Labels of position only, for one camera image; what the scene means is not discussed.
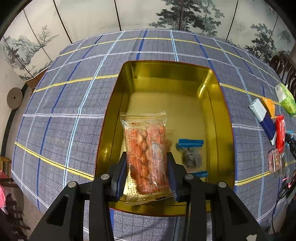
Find wooden screen stand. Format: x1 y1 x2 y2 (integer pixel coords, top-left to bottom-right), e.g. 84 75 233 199
25 67 49 89

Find blue-edged dark snack packet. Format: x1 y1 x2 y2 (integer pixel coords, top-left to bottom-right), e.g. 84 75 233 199
176 138 208 178

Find red gold toffee tin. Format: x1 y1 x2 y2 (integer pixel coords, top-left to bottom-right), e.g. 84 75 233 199
94 60 236 217

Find plaid blue tablecloth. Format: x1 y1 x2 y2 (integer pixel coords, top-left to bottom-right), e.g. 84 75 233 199
11 29 287 226

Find blue and white snack bag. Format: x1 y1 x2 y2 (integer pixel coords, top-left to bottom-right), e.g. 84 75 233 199
249 98 276 145

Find orange snack packet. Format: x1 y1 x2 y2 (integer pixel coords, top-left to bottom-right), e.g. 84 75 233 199
261 97 275 119

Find dark wooden chair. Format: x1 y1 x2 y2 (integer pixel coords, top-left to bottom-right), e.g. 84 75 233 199
269 52 296 97

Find painted folding screen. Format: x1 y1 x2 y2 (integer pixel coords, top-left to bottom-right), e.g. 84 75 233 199
1 1 295 81

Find green tissue pack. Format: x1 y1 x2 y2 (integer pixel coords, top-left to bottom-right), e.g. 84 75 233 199
274 83 296 116

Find clear bag orange crackers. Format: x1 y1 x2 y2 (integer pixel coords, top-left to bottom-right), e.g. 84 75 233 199
120 111 171 205

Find round stone disc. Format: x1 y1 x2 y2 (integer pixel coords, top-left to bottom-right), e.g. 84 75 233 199
6 87 23 110

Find red snack packet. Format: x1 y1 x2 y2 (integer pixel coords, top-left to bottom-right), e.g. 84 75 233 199
275 114 285 154

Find small pink candy packet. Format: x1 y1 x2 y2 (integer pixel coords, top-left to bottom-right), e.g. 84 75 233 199
268 149 283 173

